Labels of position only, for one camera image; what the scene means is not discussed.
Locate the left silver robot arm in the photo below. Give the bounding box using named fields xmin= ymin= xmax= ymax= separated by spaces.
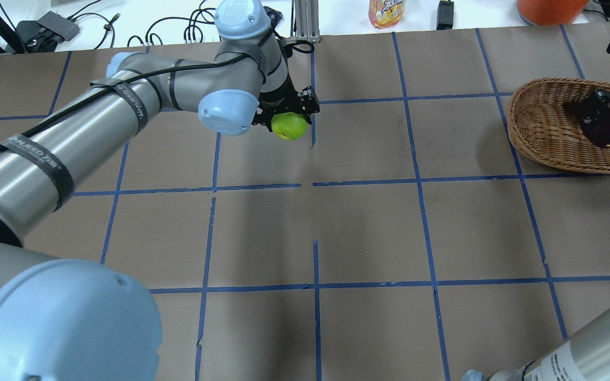
xmin=0 ymin=1 xmax=320 ymax=380

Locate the dark red apple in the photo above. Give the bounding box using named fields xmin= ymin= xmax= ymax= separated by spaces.
xmin=581 ymin=116 xmax=610 ymax=149

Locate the yellow drink bottle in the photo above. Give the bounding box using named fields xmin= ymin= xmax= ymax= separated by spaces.
xmin=368 ymin=0 xmax=405 ymax=29

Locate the orange bucket with lid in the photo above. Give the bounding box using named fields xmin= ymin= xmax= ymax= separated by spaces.
xmin=516 ymin=1 xmax=589 ymax=25

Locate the aluminium frame post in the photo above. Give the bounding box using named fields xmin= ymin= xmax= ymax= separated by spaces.
xmin=290 ymin=0 xmax=320 ymax=43

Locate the green apple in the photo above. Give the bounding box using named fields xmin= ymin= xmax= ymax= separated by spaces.
xmin=270 ymin=112 xmax=308 ymax=141

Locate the woven wicker basket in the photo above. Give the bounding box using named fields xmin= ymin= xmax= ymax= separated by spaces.
xmin=506 ymin=77 xmax=610 ymax=175

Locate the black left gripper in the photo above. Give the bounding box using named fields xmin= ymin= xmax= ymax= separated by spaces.
xmin=252 ymin=79 xmax=320 ymax=127

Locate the black power adapter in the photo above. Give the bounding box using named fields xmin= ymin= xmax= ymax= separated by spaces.
xmin=435 ymin=1 xmax=455 ymax=31

